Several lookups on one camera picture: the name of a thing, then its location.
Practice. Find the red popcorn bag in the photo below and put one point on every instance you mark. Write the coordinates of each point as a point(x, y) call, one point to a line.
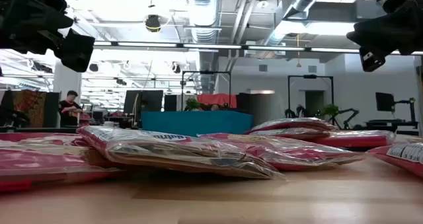
point(357, 139)
point(297, 154)
point(39, 140)
point(284, 132)
point(294, 123)
point(43, 168)
point(403, 156)
point(172, 154)

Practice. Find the black monitor on arm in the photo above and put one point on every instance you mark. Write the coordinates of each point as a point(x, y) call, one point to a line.
point(384, 101)

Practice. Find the black background robot arm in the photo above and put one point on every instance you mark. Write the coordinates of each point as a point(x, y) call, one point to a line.
point(348, 114)
point(295, 112)

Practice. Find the white pillar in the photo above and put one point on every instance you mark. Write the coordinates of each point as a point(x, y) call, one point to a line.
point(66, 82)

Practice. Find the orange patterned cloth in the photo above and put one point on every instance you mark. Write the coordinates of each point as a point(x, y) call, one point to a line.
point(29, 106)

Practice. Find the black desk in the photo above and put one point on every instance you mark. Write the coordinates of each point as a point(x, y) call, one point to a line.
point(390, 122)

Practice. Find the person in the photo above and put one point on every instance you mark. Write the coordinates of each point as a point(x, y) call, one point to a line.
point(68, 110)

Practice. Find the green potted plant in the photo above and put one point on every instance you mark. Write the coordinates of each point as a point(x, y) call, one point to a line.
point(330, 110)
point(192, 104)

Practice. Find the large black monitor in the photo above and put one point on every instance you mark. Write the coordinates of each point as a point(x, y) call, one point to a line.
point(148, 101)

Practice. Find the small black monitor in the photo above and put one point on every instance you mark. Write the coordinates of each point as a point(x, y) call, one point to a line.
point(170, 102)

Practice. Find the black partition panel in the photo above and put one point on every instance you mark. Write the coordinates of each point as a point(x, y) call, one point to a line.
point(244, 101)

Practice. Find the long light bar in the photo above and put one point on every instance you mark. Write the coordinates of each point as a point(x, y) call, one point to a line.
point(211, 46)

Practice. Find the red cloth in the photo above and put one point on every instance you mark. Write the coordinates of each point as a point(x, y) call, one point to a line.
point(218, 99)

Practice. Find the teal fabric basket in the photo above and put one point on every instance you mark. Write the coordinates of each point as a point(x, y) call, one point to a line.
point(198, 122)

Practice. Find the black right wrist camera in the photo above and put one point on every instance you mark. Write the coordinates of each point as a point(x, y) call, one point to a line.
point(371, 59)

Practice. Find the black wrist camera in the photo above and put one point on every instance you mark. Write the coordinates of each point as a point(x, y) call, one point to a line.
point(76, 50)
point(371, 59)

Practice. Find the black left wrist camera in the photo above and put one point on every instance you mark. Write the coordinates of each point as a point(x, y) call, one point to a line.
point(76, 50)

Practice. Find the black metal frame stand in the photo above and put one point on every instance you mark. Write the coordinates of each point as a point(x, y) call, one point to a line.
point(310, 76)
point(205, 72)

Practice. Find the black dome ceiling camera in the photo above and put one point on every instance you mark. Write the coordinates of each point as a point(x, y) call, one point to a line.
point(152, 23)

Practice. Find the silver ribbed ventilation duct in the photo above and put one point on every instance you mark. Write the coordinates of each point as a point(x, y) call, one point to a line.
point(201, 6)

